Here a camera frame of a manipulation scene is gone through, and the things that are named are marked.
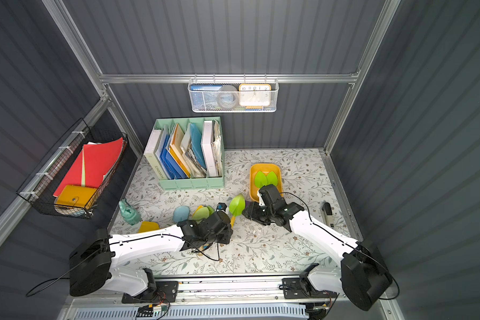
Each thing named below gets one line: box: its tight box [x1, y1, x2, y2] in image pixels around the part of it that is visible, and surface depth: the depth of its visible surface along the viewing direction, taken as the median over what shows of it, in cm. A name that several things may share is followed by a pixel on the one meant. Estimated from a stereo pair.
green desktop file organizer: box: [143, 116, 225, 190], surface depth 97 cm
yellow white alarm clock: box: [238, 83, 272, 110], surface depth 90 cm
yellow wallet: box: [54, 184, 98, 208], surface depth 65 cm
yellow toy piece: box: [138, 221, 160, 234], surface depth 93 cm
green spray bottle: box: [118, 198, 142, 226], surface depth 89 cm
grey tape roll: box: [216, 84, 239, 110], surface depth 89 cm
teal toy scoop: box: [172, 205, 190, 223], surface depth 96 cm
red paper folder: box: [52, 137, 124, 197], surface depth 76 cm
